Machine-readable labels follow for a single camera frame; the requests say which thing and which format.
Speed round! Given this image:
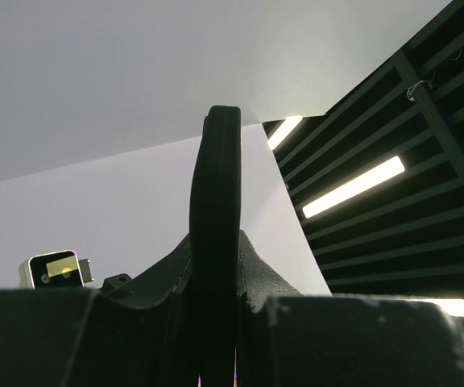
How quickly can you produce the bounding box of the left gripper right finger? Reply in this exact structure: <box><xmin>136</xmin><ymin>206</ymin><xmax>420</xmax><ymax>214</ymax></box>
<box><xmin>237</xmin><ymin>235</ymin><xmax>464</xmax><ymax>386</ymax></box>

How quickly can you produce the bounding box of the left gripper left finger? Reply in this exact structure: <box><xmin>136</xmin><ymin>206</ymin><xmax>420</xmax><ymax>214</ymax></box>
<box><xmin>0</xmin><ymin>239</ymin><xmax>198</xmax><ymax>386</ymax></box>

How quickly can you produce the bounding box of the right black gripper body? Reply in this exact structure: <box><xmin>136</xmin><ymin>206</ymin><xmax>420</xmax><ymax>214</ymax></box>
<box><xmin>101</xmin><ymin>273</ymin><xmax>131</xmax><ymax>290</ymax></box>

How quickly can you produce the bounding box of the black phone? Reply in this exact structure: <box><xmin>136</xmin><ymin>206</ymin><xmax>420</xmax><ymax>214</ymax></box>
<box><xmin>189</xmin><ymin>106</ymin><xmax>242</xmax><ymax>386</ymax></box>

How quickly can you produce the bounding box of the ceiling light strip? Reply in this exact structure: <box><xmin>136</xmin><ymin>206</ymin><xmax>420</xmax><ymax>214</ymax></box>
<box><xmin>427</xmin><ymin>298</ymin><xmax>464</xmax><ymax>318</ymax></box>
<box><xmin>267</xmin><ymin>115</ymin><xmax>304</xmax><ymax>151</ymax></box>
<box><xmin>302</xmin><ymin>156</ymin><xmax>405</xmax><ymax>218</ymax></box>

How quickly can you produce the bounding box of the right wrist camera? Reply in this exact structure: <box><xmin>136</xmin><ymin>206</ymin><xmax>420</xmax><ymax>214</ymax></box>
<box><xmin>19</xmin><ymin>250</ymin><xmax>93</xmax><ymax>289</ymax></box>

